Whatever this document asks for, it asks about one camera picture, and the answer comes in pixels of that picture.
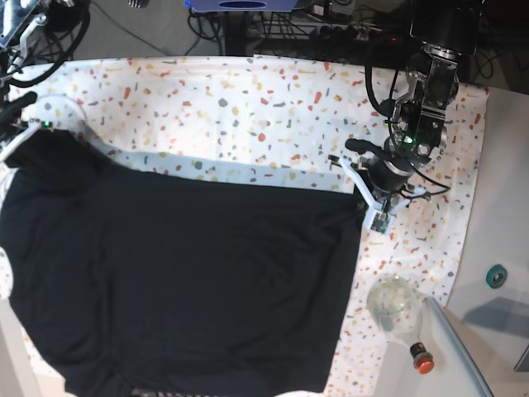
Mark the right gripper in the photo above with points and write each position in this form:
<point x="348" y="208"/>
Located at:
<point x="11" y="113"/>

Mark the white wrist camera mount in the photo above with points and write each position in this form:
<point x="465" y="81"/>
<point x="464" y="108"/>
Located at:
<point x="379" y="217"/>
<point x="29" y="129"/>

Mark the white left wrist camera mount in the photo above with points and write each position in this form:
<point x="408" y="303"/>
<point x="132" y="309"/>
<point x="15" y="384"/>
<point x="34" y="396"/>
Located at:
<point x="379" y="217"/>

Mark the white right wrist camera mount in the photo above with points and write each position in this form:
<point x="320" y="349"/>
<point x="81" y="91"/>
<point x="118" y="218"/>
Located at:
<point x="29" y="129"/>

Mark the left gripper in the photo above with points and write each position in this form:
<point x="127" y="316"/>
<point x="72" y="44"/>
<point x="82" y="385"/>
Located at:
<point x="386" y="175"/>

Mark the terrazzo patterned tablecloth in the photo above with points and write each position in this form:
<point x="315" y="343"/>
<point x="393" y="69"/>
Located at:
<point x="274" y="121"/>

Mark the black keyboard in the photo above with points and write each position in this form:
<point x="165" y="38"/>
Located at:
<point x="150" y="393"/>

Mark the blue box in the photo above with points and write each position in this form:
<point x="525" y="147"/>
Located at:
<point x="246" y="5"/>

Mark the clear glass bottle orange cap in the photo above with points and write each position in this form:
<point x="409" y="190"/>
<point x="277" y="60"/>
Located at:
<point x="397" y="311"/>

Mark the green tape roll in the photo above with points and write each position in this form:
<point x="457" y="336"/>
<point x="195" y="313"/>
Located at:
<point x="496" y="276"/>

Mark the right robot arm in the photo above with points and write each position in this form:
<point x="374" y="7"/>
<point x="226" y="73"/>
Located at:
<point x="37" y="38"/>

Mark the black t-shirt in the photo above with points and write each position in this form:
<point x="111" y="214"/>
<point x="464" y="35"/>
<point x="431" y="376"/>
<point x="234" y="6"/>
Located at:
<point x="129" y="280"/>

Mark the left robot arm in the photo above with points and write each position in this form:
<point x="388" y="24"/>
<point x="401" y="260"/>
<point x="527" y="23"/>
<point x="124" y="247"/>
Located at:
<point x="416" y="120"/>

